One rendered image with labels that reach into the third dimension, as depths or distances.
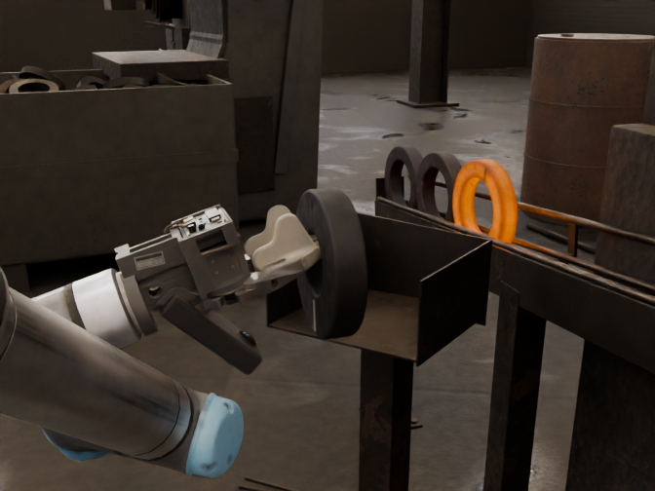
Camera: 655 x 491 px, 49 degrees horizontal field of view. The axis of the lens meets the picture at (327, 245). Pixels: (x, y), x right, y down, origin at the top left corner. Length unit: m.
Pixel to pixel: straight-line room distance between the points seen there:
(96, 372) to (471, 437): 1.47
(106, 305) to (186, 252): 0.09
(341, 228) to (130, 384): 0.24
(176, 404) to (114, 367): 0.10
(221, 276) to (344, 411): 1.33
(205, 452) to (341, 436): 1.23
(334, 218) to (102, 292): 0.22
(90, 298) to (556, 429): 1.51
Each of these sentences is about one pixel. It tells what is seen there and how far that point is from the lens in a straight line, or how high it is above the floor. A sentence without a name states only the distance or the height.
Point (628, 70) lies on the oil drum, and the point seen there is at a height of 0.74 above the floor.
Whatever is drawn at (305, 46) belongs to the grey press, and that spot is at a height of 0.84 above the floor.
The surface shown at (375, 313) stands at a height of 0.60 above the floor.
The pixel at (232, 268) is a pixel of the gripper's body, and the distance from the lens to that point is 0.70.
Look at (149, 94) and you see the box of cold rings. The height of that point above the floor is 0.72.
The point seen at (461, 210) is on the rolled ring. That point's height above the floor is 0.66.
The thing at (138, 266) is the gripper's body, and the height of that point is 0.82.
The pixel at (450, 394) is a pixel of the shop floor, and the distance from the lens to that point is 2.10.
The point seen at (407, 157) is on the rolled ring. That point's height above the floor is 0.71.
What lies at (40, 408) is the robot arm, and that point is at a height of 0.79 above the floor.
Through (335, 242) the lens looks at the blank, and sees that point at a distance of 0.67.
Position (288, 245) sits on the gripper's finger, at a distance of 0.71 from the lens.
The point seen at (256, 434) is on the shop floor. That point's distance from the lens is 1.91.
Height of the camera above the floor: 1.05
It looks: 19 degrees down
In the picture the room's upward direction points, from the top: straight up
